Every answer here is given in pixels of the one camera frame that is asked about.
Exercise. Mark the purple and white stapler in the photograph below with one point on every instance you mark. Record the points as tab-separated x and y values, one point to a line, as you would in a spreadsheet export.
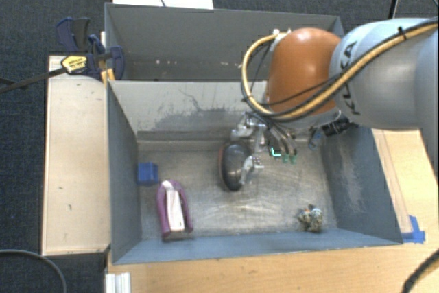
173	212

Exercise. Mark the spotted toy animal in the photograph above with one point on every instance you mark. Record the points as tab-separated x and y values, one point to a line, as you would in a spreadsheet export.
311	219

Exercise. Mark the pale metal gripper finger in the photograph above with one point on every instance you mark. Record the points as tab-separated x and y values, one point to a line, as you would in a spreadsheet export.
244	131
254	164

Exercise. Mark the dark grey oval object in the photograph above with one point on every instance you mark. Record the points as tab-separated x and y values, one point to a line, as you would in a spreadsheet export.
232	164

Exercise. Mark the grey metal bin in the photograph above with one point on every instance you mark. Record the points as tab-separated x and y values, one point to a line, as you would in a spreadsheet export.
192	44

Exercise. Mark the black cylinder on white bracket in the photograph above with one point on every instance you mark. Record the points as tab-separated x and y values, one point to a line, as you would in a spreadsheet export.
336	128

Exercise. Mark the pale wood flat board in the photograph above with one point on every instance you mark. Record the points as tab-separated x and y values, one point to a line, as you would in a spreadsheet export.
75	161

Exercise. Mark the blue block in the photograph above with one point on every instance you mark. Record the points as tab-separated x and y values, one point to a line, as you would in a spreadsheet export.
147	173

